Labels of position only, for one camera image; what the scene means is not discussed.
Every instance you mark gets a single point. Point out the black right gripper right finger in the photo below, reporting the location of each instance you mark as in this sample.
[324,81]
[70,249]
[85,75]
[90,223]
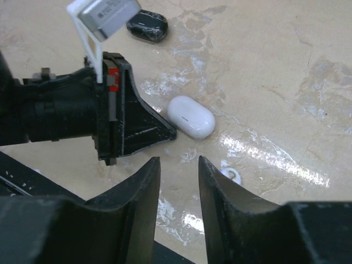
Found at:
[241,227]

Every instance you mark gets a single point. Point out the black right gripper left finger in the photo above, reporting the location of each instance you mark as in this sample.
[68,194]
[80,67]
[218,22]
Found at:
[42,222]

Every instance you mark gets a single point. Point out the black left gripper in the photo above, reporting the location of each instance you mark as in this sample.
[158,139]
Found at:
[75,105]

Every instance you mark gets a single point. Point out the black earbud charging case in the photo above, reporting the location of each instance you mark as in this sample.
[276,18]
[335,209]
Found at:
[149,26]

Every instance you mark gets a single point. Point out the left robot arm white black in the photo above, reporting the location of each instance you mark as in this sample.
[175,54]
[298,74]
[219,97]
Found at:
[12,132]

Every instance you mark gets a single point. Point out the white earbud charging case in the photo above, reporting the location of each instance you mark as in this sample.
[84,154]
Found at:
[191,117]

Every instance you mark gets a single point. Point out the white earbud near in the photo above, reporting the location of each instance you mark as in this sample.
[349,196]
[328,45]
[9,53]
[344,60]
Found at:
[231,174]

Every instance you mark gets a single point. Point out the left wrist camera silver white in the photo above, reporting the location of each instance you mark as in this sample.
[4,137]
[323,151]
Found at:
[96,21]

